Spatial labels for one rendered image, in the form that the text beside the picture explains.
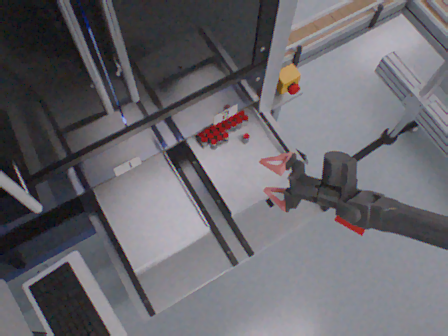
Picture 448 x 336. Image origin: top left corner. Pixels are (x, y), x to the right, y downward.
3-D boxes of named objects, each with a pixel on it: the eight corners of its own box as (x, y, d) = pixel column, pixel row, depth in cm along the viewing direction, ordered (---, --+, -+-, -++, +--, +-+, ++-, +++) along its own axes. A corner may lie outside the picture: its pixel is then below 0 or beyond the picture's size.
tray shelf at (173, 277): (75, 190, 150) (74, 188, 148) (255, 96, 164) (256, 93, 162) (143, 323, 135) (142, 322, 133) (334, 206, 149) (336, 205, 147)
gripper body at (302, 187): (297, 159, 107) (327, 166, 103) (299, 190, 114) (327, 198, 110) (285, 176, 103) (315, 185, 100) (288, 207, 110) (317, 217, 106)
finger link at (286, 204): (268, 166, 114) (303, 175, 110) (271, 186, 119) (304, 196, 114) (255, 183, 110) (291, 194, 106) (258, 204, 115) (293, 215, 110)
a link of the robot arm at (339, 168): (356, 226, 95) (377, 210, 101) (363, 177, 90) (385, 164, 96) (309, 204, 103) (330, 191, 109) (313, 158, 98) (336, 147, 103)
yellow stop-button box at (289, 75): (268, 80, 155) (271, 68, 149) (286, 71, 157) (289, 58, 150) (281, 96, 153) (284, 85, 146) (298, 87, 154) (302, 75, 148)
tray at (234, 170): (179, 133, 156) (178, 128, 153) (244, 99, 161) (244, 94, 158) (231, 216, 145) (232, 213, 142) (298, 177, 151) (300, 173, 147)
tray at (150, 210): (88, 180, 149) (85, 177, 146) (158, 144, 154) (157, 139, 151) (135, 272, 138) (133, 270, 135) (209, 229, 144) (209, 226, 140)
